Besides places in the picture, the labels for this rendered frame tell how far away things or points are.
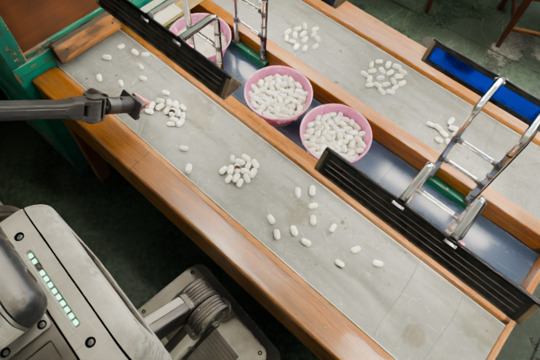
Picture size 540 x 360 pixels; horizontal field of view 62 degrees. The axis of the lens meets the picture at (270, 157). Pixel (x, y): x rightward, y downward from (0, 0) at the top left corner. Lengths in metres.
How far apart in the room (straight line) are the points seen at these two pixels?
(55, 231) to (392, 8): 2.95
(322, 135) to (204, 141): 0.44
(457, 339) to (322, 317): 0.40
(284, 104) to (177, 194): 0.56
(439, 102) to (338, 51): 0.46
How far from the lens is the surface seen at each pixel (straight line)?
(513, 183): 1.83
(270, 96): 1.80
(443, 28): 3.40
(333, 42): 2.01
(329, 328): 1.41
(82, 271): 0.76
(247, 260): 1.44
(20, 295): 0.57
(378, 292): 1.49
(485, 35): 3.47
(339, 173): 1.22
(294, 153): 1.61
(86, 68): 1.99
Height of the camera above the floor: 2.13
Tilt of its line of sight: 59 degrees down
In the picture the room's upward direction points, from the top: 4 degrees clockwise
